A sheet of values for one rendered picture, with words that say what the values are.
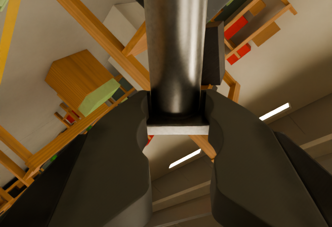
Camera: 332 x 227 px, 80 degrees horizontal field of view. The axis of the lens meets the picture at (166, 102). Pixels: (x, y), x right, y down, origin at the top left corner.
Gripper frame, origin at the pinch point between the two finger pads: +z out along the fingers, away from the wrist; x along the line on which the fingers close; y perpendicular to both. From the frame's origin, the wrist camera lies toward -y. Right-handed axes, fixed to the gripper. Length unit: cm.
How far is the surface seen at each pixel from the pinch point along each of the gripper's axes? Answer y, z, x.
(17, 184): 652, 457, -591
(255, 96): 315, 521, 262
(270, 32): 116, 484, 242
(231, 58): 186, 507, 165
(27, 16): 20, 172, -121
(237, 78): 265, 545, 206
